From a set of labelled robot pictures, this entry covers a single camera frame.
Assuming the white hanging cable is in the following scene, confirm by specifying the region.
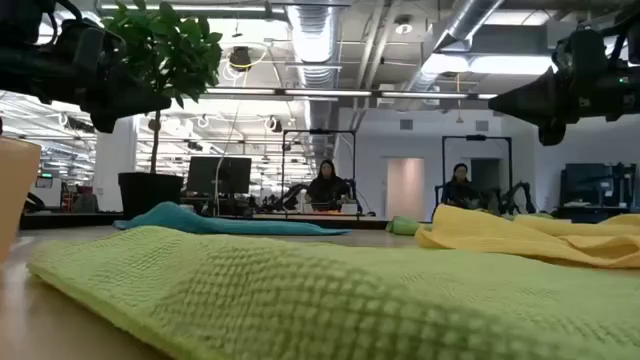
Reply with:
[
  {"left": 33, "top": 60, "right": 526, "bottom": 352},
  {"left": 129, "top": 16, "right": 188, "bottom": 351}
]
[{"left": 213, "top": 94, "right": 241, "bottom": 217}]

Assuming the black monitor on desk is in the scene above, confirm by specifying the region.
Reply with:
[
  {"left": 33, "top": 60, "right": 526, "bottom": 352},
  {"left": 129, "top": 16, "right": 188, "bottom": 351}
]
[{"left": 559, "top": 162, "right": 637, "bottom": 209}]

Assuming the person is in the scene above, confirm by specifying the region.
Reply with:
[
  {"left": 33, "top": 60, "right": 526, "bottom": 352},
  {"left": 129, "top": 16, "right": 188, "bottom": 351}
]
[
  {"left": 442, "top": 162, "right": 484, "bottom": 209},
  {"left": 304, "top": 159, "right": 351, "bottom": 211}
]

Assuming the yellow hanging cable pendant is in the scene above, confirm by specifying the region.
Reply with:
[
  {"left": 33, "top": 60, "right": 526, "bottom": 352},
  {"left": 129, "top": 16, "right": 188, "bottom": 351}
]
[{"left": 454, "top": 72, "right": 464, "bottom": 125}]

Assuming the black ceiling device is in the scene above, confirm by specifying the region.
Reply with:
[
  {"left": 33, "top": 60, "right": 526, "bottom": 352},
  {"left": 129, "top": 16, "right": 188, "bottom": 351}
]
[{"left": 228, "top": 45, "right": 254, "bottom": 70}]

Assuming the wooden background workbench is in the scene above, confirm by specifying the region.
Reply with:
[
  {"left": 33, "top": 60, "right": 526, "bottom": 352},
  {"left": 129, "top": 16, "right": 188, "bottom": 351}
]
[{"left": 252, "top": 212, "right": 379, "bottom": 222}]

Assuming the smooth green microfiber towel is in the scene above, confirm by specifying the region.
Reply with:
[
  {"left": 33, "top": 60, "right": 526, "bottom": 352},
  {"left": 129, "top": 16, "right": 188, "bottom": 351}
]
[{"left": 385, "top": 213, "right": 556, "bottom": 236}]

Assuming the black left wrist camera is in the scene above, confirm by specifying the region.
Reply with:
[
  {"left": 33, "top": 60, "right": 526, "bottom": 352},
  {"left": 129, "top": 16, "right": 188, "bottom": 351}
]
[{"left": 52, "top": 18, "right": 126, "bottom": 66}]

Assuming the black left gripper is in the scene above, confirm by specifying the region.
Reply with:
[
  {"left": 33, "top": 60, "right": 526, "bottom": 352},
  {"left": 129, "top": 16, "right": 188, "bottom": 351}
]
[{"left": 34, "top": 54, "right": 172, "bottom": 134}]

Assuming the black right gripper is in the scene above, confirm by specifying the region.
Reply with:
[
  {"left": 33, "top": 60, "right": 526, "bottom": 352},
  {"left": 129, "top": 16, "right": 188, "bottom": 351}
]
[{"left": 488, "top": 69, "right": 621, "bottom": 147}]

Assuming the teal microfiber towel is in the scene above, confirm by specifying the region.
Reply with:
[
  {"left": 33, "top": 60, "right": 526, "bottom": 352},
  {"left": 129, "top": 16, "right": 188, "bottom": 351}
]
[{"left": 112, "top": 201, "right": 351, "bottom": 237}]

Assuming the green leafy indoor tree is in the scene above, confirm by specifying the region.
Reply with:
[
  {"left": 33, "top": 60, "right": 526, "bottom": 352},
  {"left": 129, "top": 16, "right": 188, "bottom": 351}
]
[{"left": 98, "top": 0, "right": 224, "bottom": 175}]

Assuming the silver corrugated ceiling duct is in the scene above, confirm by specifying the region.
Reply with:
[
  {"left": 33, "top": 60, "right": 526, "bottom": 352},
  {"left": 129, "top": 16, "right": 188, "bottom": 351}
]
[{"left": 285, "top": 0, "right": 342, "bottom": 161}]

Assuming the black computer monitor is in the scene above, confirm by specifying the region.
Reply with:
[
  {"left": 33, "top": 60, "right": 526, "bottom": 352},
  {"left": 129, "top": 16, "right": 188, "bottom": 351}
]
[{"left": 186, "top": 156, "right": 253, "bottom": 196}]

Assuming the light green waffle microfiber towel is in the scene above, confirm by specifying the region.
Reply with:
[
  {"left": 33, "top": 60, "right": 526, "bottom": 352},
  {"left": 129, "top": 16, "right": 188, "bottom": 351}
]
[{"left": 27, "top": 225, "right": 640, "bottom": 360}]

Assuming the silver smooth ceiling duct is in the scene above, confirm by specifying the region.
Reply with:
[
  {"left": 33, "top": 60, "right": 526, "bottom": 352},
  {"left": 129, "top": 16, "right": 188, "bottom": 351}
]
[{"left": 402, "top": 0, "right": 506, "bottom": 94}]

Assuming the yellow microfiber towel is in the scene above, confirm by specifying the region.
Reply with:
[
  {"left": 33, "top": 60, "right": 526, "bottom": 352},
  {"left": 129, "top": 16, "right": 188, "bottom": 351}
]
[{"left": 414, "top": 203, "right": 640, "bottom": 270}]

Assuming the white building column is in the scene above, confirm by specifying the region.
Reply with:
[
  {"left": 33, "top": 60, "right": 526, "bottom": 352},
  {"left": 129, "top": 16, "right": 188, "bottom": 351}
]
[{"left": 93, "top": 117, "right": 139, "bottom": 212}]

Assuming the black metal rig frame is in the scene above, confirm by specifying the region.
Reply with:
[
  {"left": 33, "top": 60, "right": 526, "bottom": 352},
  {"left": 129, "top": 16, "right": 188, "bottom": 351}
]
[
  {"left": 441, "top": 133, "right": 514, "bottom": 216},
  {"left": 281, "top": 128, "right": 357, "bottom": 217}
]

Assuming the black plant pot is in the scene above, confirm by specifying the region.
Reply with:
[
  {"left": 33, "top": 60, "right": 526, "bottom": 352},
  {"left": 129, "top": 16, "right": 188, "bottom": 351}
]
[{"left": 117, "top": 172, "right": 185, "bottom": 221}]

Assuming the pale pink door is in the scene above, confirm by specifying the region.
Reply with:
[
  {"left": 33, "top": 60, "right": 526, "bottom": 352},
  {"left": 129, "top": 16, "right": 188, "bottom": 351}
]
[{"left": 385, "top": 157, "right": 426, "bottom": 222}]

